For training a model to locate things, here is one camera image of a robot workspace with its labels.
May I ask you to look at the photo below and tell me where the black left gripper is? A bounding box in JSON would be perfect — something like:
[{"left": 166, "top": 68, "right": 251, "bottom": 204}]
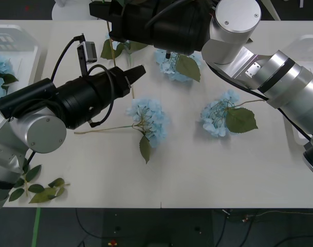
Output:
[{"left": 102, "top": 65, "right": 147, "bottom": 103}]

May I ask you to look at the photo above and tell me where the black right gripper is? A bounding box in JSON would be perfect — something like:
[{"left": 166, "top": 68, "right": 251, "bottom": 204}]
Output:
[{"left": 89, "top": 0, "right": 157, "bottom": 49}]

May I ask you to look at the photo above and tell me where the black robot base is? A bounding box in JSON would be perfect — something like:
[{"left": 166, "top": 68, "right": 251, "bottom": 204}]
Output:
[{"left": 102, "top": 207, "right": 215, "bottom": 247}]

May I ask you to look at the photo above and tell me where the pale blue flower, large leaf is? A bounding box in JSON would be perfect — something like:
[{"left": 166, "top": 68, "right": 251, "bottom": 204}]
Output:
[{"left": 154, "top": 48, "right": 203, "bottom": 83}]

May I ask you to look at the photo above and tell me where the white round base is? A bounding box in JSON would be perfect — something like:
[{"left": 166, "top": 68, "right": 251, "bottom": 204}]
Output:
[{"left": 51, "top": 0, "right": 95, "bottom": 21}]

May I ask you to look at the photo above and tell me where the shallow white box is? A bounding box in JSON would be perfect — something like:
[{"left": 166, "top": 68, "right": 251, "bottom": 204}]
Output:
[
  {"left": 282, "top": 34, "right": 313, "bottom": 145},
  {"left": 0, "top": 24, "right": 48, "bottom": 124}
]

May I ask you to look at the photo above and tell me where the dark green leaf twig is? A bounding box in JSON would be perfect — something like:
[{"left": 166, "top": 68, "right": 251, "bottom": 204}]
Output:
[{"left": 8, "top": 156, "right": 45, "bottom": 203}]

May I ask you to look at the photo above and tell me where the light green leaf twig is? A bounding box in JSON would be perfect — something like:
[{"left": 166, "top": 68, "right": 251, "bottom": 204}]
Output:
[{"left": 28, "top": 177, "right": 71, "bottom": 204}]

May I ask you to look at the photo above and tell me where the black left wrist camera cable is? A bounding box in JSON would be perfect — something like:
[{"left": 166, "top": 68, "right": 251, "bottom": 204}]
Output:
[{"left": 50, "top": 33, "right": 115, "bottom": 129}]

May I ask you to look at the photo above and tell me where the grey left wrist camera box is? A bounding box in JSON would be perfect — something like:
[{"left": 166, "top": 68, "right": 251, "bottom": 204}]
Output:
[{"left": 76, "top": 40, "right": 98, "bottom": 77}]

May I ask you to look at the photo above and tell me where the thin wire with red connector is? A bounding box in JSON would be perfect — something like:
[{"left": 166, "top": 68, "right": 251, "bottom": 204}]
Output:
[{"left": 222, "top": 208, "right": 313, "bottom": 224}]

